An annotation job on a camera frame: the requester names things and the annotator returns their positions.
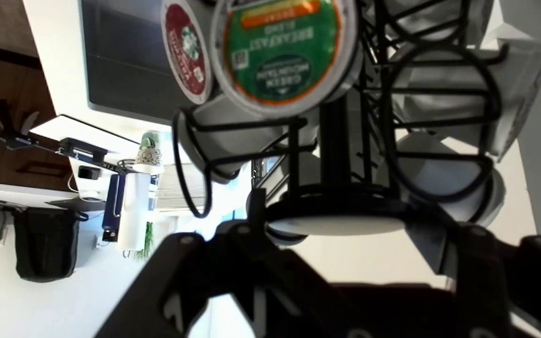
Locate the stainless steel sink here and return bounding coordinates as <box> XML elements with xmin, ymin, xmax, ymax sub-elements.
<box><xmin>82</xmin><ymin>0</ymin><xmax>189</xmax><ymax>124</ymax></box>

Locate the brown wooden counter cabinet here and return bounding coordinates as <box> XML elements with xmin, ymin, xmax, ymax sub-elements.
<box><xmin>0</xmin><ymin>0</ymin><xmax>76</xmax><ymax>194</ymax></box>

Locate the white bottle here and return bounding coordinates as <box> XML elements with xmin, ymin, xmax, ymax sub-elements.
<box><xmin>119</xmin><ymin>169</ymin><xmax>155</xmax><ymax>259</ymax></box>

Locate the black wire pod carousel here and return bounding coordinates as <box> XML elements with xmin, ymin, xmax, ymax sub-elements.
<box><xmin>172</xmin><ymin>0</ymin><xmax>512</xmax><ymax>244</ymax></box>

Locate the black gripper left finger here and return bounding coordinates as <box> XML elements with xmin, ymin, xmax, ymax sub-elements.
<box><xmin>93</xmin><ymin>186</ymin><xmax>273</xmax><ymax>338</ymax></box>

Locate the green lid coffee pod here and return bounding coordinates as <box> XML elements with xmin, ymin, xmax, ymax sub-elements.
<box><xmin>209</xmin><ymin>0</ymin><xmax>365</xmax><ymax>122</ymax></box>

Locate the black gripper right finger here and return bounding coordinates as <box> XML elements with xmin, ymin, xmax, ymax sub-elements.
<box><xmin>408</xmin><ymin>218</ymin><xmax>541</xmax><ymax>338</ymax></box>

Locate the black waste bin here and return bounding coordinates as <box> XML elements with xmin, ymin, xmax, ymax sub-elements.
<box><xmin>12</xmin><ymin>207</ymin><xmax>83</xmax><ymax>286</ymax></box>

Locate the red Starbucks coffee pod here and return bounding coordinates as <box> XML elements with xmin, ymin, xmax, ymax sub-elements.
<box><xmin>160</xmin><ymin>0</ymin><xmax>219</xmax><ymax>107</ymax></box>

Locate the green print paper cup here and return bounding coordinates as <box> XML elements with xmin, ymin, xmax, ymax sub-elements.
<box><xmin>136</xmin><ymin>128</ymin><xmax>164</xmax><ymax>169</ymax></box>

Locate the blue bottle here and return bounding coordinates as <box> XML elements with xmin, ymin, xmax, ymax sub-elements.
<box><xmin>102</xmin><ymin>173</ymin><xmax>127</xmax><ymax>244</ymax></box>

